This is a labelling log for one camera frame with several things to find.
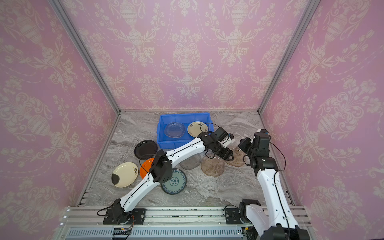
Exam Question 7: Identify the orange round plate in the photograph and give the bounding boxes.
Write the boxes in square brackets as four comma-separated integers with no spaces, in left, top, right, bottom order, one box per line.
[140,158,154,179]

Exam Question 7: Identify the blue plastic bin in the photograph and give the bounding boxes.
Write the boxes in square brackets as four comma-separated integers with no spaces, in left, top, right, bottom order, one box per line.
[157,113,212,150]

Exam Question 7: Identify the aluminium corner post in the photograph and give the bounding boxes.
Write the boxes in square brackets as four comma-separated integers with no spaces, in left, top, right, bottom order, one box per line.
[258,0,321,116]
[48,0,122,115]

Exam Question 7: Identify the left aluminium corner post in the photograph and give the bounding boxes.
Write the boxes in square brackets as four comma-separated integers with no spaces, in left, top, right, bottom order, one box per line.
[48,0,122,115]

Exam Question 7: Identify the pink glass plate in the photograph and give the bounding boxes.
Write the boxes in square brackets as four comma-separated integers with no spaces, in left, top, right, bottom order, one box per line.
[226,148,245,167]

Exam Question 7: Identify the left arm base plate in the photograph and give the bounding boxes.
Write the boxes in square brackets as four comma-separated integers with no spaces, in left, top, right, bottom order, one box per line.
[103,209,146,226]

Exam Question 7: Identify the cream plate black brushstroke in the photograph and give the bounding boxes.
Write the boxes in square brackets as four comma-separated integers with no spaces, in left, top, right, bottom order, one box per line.
[111,162,139,188]

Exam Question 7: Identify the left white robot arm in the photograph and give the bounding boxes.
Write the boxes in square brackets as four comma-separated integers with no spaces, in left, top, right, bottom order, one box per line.
[97,127,234,225]

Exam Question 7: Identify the teal patterned round plate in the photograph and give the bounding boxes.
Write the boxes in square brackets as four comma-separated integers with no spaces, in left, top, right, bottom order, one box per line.
[161,169,187,195]

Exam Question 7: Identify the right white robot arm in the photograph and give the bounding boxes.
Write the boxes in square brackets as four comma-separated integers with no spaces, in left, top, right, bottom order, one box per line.
[238,129,310,240]

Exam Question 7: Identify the aluminium front rail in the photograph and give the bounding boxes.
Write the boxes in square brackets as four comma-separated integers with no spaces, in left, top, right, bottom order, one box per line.
[55,205,314,240]

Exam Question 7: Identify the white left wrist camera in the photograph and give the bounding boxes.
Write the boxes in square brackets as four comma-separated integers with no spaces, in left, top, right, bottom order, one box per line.
[221,134,234,148]

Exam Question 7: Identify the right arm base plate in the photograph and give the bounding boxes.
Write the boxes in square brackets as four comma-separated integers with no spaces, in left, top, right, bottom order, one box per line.
[223,208,250,225]

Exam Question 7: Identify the clear glass plate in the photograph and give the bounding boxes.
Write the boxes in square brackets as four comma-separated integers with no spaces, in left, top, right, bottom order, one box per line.
[164,122,186,139]

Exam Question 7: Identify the cream plate with calligraphy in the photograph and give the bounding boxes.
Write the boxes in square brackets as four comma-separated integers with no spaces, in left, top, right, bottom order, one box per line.
[187,121,209,138]

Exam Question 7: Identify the brown glass plate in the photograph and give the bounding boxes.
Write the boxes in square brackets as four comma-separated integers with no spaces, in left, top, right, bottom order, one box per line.
[201,157,225,177]

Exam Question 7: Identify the grey glass plate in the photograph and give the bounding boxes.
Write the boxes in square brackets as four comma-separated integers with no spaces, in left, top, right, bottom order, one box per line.
[179,154,203,170]

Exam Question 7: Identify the right aluminium corner post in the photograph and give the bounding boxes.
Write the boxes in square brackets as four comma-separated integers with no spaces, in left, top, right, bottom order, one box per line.
[258,0,321,116]

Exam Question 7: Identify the dark glossy round plate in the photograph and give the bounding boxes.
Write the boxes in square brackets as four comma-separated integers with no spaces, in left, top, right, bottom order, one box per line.
[134,140,158,160]

